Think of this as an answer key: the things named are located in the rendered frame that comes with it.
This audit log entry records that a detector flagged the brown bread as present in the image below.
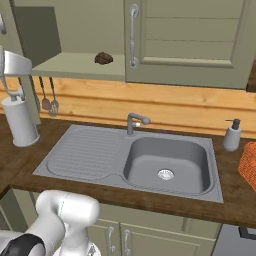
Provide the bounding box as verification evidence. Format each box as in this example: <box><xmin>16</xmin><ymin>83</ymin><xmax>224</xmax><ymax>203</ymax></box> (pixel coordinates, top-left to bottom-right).
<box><xmin>93</xmin><ymin>51</ymin><xmax>115</xmax><ymax>66</ymax></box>

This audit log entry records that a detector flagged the olive green cabinet door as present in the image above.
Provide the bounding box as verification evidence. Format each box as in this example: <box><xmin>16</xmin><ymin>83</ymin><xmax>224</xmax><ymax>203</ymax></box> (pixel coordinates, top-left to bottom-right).
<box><xmin>0</xmin><ymin>0</ymin><xmax>25</xmax><ymax>57</ymax></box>
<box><xmin>124</xmin><ymin>0</ymin><xmax>256</xmax><ymax>91</ymax></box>

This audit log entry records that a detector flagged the olive green open cabinet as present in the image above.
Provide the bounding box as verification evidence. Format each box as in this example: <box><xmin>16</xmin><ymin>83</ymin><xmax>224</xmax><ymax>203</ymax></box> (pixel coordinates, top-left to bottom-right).
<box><xmin>12</xmin><ymin>0</ymin><xmax>127</xmax><ymax>82</ymax></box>

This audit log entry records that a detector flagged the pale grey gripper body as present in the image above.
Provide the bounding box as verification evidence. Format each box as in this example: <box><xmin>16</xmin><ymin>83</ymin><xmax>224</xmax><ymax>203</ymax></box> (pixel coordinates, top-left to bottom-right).
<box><xmin>0</xmin><ymin>46</ymin><xmax>33</xmax><ymax>77</ymax></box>

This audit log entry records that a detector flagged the grey cupboard door handle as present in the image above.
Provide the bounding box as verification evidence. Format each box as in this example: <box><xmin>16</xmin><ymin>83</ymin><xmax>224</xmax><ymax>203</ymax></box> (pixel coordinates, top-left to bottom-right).
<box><xmin>106</xmin><ymin>226</ymin><xmax>116</xmax><ymax>254</ymax></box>
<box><xmin>123</xmin><ymin>228</ymin><xmax>132</xmax><ymax>256</ymax></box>

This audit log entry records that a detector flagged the grey soap dispenser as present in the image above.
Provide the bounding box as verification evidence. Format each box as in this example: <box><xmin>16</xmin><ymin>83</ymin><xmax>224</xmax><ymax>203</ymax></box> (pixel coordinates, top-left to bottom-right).
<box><xmin>222</xmin><ymin>117</ymin><xmax>243</xmax><ymax>153</ymax></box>

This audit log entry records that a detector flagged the grey steel sink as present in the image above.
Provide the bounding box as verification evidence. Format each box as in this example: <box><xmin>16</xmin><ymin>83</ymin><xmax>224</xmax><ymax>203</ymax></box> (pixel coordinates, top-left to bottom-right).
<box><xmin>32</xmin><ymin>123</ymin><xmax>225</xmax><ymax>204</ymax></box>

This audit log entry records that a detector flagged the orange woven basket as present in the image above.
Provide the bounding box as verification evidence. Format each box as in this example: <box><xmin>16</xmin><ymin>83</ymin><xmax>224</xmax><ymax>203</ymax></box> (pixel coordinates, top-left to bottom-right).
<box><xmin>237</xmin><ymin>141</ymin><xmax>256</xmax><ymax>193</ymax></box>

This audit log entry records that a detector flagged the grey tap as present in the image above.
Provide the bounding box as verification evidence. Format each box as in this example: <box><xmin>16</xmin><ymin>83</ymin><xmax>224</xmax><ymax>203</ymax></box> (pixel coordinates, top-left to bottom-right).
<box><xmin>126</xmin><ymin>112</ymin><xmax>152</xmax><ymax>137</ymax></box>

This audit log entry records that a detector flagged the grey dishwasher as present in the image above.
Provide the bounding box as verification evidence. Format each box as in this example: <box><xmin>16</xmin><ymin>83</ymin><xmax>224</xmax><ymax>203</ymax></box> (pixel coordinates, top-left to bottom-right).
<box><xmin>210</xmin><ymin>223</ymin><xmax>256</xmax><ymax>256</ymax></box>

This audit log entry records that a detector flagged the grey hanging slotted spatula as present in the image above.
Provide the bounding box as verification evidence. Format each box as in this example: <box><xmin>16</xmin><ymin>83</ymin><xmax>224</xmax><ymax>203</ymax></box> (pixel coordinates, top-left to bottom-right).
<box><xmin>48</xmin><ymin>76</ymin><xmax>60</xmax><ymax>118</ymax></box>

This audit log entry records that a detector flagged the olive green cupboard door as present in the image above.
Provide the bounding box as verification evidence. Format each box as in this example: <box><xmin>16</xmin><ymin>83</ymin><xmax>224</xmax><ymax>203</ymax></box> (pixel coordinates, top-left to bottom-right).
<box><xmin>87</xmin><ymin>218</ymin><xmax>121</xmax><ymax>256</ymax></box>
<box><xmin>119</xmin><ymin>222</ymin><xmax>218</xmax><ymax>256</ymax></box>

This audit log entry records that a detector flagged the grey cabinet door handle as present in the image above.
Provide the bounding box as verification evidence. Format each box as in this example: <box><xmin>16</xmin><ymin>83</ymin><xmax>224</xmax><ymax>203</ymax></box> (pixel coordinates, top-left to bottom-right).
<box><xmin>128</xmin><ymin>3</ymin><xmax>140</xmax><ymax>70</ymax></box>
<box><xmin>0</xmin><ymin>13</ymin><xmax>8</xmax><ymax>36</ymax></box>

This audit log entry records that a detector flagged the white paper towel roll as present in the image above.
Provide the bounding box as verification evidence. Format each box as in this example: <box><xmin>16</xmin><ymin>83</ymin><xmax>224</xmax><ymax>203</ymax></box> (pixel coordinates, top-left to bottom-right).
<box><xmin>1</xmin><ymin>94</ymin><xmax>41</xmax><ymax>148</ymax></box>

